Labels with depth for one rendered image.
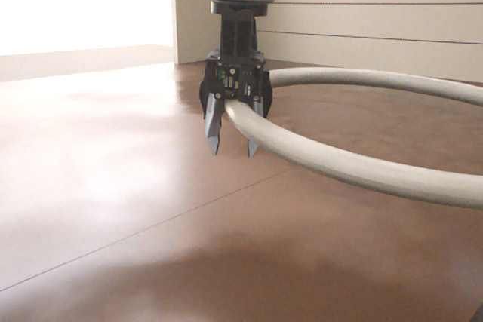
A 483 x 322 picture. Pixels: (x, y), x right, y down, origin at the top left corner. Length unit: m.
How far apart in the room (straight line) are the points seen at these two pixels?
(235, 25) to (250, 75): 0.06
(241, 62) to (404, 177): 0.24
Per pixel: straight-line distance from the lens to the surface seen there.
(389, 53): 7.39
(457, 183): 0.44
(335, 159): 0.44
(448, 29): 7.04
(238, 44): 0.58
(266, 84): 0.62
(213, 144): 0.65
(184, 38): 8.18
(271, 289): 1.91
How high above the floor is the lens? 1.11
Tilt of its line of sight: 18 degrees down
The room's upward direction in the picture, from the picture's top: straight up
